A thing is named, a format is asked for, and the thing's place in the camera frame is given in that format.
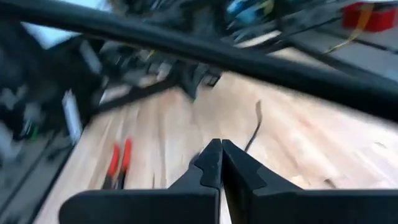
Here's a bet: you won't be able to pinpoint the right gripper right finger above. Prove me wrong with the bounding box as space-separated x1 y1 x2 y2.
222 139 398 224

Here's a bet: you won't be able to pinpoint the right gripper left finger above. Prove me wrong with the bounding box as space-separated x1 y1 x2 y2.
58 138 223 224

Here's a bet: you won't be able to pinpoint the black cord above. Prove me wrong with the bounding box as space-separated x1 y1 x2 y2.
0 0 398 153

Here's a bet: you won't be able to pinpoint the red floor box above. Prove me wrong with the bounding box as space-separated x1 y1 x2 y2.
341 1 398 32

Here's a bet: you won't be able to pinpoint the red-handled pliers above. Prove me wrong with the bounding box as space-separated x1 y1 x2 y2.
101 138 134 190

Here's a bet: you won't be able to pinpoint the yellow cable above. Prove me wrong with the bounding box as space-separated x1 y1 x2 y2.
323 2 374 54

